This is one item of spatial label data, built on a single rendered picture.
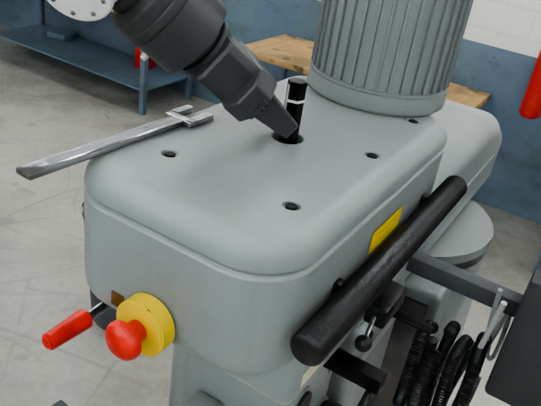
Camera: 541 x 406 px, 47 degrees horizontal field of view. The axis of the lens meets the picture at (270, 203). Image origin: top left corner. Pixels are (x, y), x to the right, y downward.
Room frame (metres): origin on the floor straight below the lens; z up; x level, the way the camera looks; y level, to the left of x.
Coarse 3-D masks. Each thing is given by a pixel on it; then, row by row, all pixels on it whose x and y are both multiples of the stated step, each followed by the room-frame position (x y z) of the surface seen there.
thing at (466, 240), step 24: (456, 216) 1.17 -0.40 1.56; (480, 216) 1.19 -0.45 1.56; (456, 240) 1.07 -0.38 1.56; (480, 240) 1.08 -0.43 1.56; (456, 264) 1.01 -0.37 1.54; (480, 264) 1.08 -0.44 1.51; (408, 288) 0.94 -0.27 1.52; (432, 288) 0.94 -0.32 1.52; (408, 312) 0.93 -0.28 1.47; (432, 312) 0.91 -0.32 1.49; (456, 312) 1.02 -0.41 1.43; (408, 336) 0.92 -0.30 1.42; (384, 360) 0.93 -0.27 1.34; (384, 384) 0.93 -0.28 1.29
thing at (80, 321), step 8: (96, 304) 0.54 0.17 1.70; (104, 304) 0.54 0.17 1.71; (80, 312) 0.51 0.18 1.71; (88, 312) 0.52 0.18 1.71; (96, 312) 0.53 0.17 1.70; (104, 312) 0.54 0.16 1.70; (64, 320) 0.50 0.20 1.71; (72, 320) 0.50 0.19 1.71; (80, 320) 0.50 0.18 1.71; (88, 320) 0.51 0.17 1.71; (56, 328) 0.48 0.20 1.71; (64, 328) 0.49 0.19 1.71; (72, 328) 0.49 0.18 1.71; (80, 328) 0.50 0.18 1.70; (88, 328) 0.51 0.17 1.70; (48, 336) 0.47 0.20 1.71; (56, 336) 0.48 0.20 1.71; (64, 336) 0.48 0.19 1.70; (72, 336) 0.49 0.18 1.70; (48, 344) 0.47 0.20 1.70; (56, 344) 0.47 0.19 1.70
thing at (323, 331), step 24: (456, 192) 0.77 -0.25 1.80; (432, 216) 0.69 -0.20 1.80; (408, 240) 0.62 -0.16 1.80; (384, 264) 0.56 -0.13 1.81; (336, 288) 0.51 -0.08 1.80; (360, 288) 0.50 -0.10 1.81; (384, 288) 0.54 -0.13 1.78; (336, 312) 0.46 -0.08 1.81; (360, 312) 0.48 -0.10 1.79; (312, 336) 0.42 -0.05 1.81; (336, 336) 0.44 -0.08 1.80; (312, 360) 0.42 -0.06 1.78
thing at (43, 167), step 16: (176, 112) 0.66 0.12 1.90; (144, 128) 0.60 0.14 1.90; (160, 128) 0.61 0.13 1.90; (96, 144) 0.54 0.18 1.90; (112, 144) 0.55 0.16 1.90; (128, 144) 0.57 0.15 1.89; (48, 160) 0.50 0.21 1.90; (64, 160) 0.50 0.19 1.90; (80, 160) 0.51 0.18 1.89; (32, 176) 0.47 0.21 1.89
